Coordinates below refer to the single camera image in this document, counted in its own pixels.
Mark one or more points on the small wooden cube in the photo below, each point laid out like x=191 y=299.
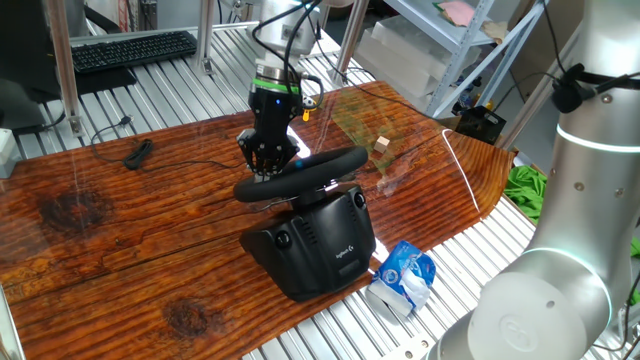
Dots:
x=382 y=145

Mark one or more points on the black keyboard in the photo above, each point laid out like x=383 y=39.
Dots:
x=130 y=50

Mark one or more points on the wood pattern table mat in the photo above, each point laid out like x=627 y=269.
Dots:
x=125 y=240

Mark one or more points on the green cloth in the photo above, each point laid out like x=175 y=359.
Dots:
x=525 y=195

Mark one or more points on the black steering wheel blue stripe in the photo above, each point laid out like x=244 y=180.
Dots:
x=300 y=177

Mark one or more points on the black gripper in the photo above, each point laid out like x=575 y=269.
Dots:
x=275 y=115

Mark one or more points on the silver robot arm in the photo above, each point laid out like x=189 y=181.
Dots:
x=575 y=200

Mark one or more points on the small soccer ball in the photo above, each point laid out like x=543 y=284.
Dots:
x=309 y=103

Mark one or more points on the black desk pad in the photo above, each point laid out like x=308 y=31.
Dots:
x=110 y=80

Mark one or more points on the black plastic crate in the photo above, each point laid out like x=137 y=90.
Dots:
x=480 y=125

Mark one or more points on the white metal shelf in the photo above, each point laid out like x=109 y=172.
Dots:
x=420 y=17

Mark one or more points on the pink cloth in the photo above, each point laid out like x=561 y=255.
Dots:
x=457 y=12

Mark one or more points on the white foam blocks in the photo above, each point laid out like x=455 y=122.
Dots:
x=400 y=55

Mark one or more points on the black monitor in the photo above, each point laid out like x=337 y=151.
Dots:
x=25 y=60

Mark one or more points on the aluminium frame post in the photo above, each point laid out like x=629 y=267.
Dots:
x=205 y=35
x=525 y=112
x=62 y=65
x=350 y=40

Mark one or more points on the black racing steering wheel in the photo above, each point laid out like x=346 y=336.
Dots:
x=315 y=245

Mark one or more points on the blue tissue pack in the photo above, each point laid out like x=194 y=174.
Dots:
x=400 y=270

